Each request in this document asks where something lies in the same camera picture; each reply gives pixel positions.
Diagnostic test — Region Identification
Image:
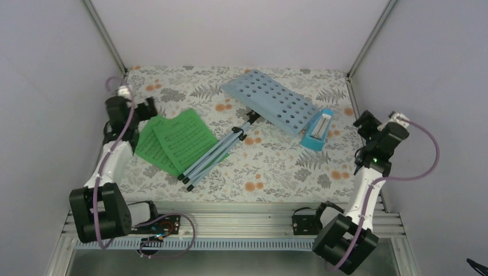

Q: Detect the green sheet music page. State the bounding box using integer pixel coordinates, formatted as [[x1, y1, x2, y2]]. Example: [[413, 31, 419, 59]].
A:
[[135, 115, 180, 177], [153, 109, 218, 177]]

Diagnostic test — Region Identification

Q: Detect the blue metronome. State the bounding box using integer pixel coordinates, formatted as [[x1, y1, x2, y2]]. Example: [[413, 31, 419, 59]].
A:
[[300, 109, 333, 152]]

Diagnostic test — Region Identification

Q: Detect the light blue music stand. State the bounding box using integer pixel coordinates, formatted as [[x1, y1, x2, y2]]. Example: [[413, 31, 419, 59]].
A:
[[177, 69, 322, 191]]

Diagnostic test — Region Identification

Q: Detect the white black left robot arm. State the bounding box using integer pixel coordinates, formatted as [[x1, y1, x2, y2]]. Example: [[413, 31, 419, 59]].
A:
[[69, 96, 160, 243]]

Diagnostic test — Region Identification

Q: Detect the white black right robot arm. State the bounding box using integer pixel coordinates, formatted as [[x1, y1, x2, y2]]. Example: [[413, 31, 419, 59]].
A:
[[311, 111, 409, 275]]

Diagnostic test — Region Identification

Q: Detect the floral patterned table mat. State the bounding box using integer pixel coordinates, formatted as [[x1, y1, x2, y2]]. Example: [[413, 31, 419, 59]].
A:
[[119, 66, 362, 203]]

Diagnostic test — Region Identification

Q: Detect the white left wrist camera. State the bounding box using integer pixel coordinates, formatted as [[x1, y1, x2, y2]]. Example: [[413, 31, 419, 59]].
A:
[[116, 85, 132, 99]]

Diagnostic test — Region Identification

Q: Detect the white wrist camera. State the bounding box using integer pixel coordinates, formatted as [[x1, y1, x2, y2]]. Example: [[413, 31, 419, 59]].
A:
[[116, 85, 132, 99], [388, 111, 409, 125]]

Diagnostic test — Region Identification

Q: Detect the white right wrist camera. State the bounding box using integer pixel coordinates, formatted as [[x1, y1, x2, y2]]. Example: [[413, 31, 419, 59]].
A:
[[388, 111, 409, 125]]

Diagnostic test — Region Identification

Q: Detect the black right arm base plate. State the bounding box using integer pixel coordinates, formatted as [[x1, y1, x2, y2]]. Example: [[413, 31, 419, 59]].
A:
[[292, 214, 323, 236]]

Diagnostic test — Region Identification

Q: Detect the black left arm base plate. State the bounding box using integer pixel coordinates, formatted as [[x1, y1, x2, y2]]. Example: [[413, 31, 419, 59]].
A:
[[130, 215, 181, 237]]

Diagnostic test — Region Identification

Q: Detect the aluminium mounting rail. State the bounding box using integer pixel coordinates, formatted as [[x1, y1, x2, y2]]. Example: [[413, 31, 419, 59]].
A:
[[62, 201, 406, 238]]

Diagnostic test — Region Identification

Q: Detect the slotted grey cable duct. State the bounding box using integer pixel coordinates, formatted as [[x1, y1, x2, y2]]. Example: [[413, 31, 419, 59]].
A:
[[74, 237, 314, 251]]

